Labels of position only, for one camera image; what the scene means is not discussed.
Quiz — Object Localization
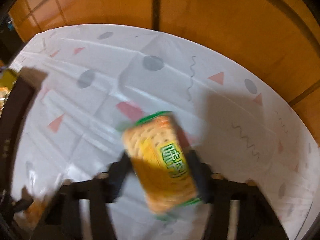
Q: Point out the Weidan cracker pack green ends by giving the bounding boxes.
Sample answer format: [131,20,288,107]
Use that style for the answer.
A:
[121,111,200,216]

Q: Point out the clear layered cake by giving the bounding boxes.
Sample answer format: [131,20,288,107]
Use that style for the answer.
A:
[22,172,62,230]

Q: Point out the gold metal tin box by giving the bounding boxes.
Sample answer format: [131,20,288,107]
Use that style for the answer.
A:
[1,67,48,192]

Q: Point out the clear bag yellow-edged snacks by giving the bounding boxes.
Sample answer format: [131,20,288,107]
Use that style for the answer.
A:
[0,87,10,115]

